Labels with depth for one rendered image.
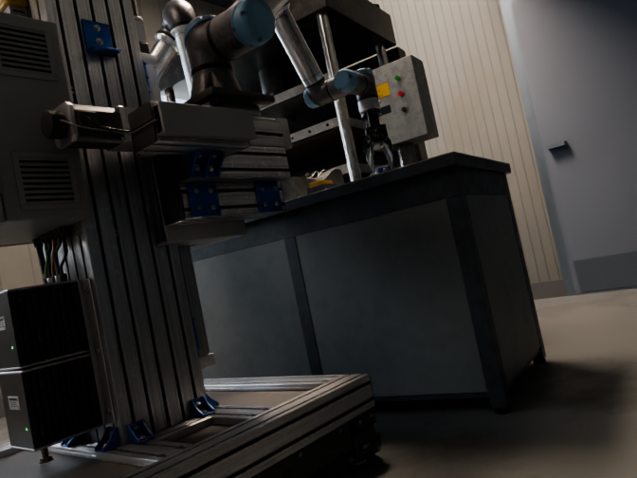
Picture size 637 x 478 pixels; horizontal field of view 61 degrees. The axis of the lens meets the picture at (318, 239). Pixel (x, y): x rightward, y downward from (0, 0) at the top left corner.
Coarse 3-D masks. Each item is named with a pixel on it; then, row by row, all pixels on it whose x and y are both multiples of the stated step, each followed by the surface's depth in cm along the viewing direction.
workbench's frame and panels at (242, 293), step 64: (320, 192) 186; (384, 192) 179; (448, 192) 167; (192, 256) 228; (256, 256) 210; (320, 256) 194; (384, 256) 181; (448, 256) 169; (512, 256) 202; (256, 320) 212; (320, 320) 196; (384, 320) 182; (448, 320) 170; (512, 320) 185; (384, 384) 184; (448, 384) 172; (512, 384) 173
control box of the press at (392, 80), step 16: (400, 64) 268; (416, 64) 268; (384, 80) 273; (400, 80) 268; (416, 80) 264; (384, 96) 273; (400, 96) 268; (416, 96) 264; (384, 112) 274; (400, 112) 269; (416, 112) 265; (432, 112) 274; (400, 128) 270; (416, 128) 265; (432, 128) 270; (400, 144) 276; (416, 160) 276
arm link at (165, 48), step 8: (160, 32) 199; (168, 32) 199; (160, 40) 200; (168, 40) 199; (152, 48) 200; (160, 48) 199; (168, 48) 200; (176, 48) 202; (160, 56) 198; (168, 56) 200; (160, 64) 199; (168, 64) 201; (160, 72) 199; (160, 80) 201
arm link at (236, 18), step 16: (240, 0) 143; (256, 0) 139; (272, 0) 150; (224, 16) 140; (240, 16) 136; (256, 16) 139; (272, 16) 143; (224, 32) 140; (240, 32) 138; (256, 32) 138; (272, 32) 143; (224, 48) 143; (240, 48) 143
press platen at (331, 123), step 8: (328, 120) 285; (336, 120) 282; (352, 120) 290; (360, 120) 298; (312, 128) 290; (320, 128) 287; (328, 128) 285; (336, 128) 286; (352, 128) 293; (360, 128) 297; (296, 136) 296; (304, 136) 293; (312, 136) 292
